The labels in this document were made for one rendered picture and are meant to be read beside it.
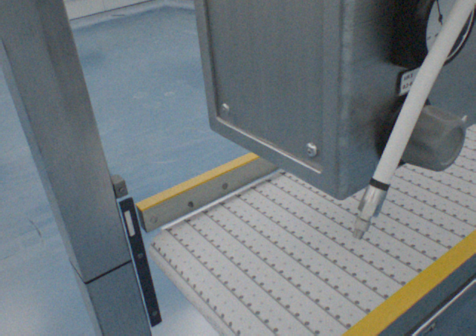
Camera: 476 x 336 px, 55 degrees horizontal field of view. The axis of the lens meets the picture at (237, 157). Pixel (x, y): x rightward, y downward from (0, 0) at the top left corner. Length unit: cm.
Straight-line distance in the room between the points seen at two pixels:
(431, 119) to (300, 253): 32
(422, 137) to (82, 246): 41
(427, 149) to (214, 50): 12
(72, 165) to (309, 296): 26
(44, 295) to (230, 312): 139
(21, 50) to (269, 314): 32
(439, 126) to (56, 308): 161
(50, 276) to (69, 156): 140
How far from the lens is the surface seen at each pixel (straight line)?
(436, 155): 20
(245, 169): 58
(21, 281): 190
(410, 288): 42
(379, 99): 20
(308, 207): 56
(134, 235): 55
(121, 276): 58
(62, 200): 50
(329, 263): 48
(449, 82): 24
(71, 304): 172
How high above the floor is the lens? 114
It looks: 30 degrees down
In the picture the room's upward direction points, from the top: 6 degrees counter-clockwise
